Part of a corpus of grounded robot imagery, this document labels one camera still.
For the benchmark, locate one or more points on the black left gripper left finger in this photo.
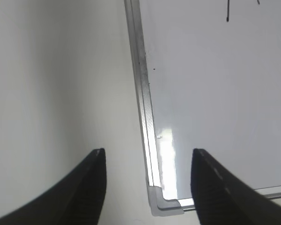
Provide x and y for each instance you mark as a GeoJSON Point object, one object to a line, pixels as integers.
{"type": "Point", "coordinates": [75, 200]}

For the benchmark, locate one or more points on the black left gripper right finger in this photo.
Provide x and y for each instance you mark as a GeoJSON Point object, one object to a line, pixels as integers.
{"type": "Point", "coordinates": [220, 198]}

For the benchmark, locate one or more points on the white board with aluminium frame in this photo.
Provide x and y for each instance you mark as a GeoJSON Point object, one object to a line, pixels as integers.
{"type": "Point", "coordinates": [207, 75]}

